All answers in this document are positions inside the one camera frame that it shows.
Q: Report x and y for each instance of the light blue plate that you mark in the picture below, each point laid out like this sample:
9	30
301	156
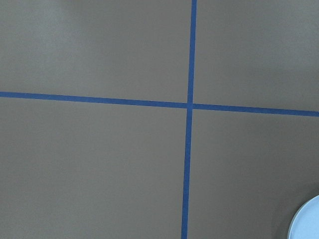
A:
305	223

